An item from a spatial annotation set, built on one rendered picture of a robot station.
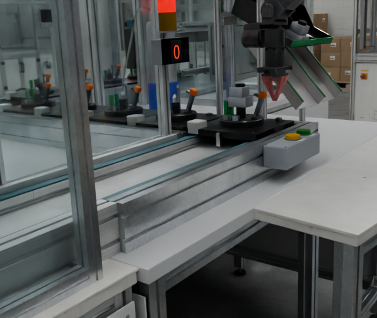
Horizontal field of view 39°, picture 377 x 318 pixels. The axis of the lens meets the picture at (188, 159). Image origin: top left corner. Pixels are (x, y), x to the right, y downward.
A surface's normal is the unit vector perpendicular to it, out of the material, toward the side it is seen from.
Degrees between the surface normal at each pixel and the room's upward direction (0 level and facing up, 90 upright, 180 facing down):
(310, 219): 0
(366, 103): 90
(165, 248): 0
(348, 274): 90
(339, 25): 90
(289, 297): 0
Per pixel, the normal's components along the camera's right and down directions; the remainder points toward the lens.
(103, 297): 0.80, 0.11
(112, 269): -0.04, -0.97
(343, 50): -0.73, 0.20
